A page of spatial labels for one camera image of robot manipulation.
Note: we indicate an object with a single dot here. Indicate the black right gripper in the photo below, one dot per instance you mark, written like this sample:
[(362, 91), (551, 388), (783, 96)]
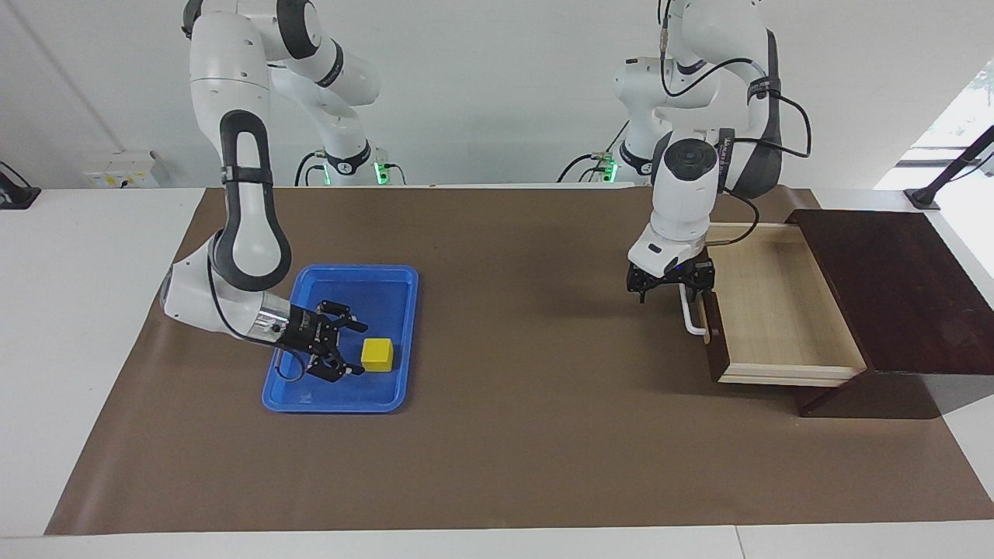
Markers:
[(307, 330)]

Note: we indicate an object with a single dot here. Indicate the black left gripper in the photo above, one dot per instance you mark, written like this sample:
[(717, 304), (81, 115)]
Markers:
[(672, 278)]

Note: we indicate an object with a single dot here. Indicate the yellow cube block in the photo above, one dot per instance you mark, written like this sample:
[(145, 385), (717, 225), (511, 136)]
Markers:
[(377, 355)]

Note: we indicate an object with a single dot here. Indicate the wooden drawer with dark front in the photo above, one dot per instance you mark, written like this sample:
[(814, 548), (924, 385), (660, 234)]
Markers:
[(776, 310)]

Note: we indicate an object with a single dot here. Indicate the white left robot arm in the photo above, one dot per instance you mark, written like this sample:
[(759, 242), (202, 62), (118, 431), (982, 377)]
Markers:
[(683, 194)]

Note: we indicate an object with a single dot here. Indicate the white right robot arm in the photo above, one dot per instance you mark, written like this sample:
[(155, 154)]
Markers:
[(245, 233)]

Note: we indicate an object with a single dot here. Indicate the blue plastic tray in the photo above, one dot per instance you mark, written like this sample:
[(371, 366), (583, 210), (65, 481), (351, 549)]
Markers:
[(388, 303)]

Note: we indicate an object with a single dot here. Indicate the brown table mat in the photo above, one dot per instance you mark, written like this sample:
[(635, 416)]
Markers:
[(543, 435)]

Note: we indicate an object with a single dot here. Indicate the dark wooden cabinet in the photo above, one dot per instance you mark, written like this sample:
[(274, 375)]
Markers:
[(893, 295)]

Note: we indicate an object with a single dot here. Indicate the bright window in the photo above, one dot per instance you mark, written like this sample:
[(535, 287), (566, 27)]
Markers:
[(959, 116)]

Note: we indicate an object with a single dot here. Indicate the white wall socket box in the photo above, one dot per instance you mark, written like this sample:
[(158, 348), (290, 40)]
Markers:
[(116, 171)]

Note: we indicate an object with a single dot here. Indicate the black camera stand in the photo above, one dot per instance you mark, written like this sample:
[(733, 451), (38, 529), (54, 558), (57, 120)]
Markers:
[(951, 167), (15, 194)]

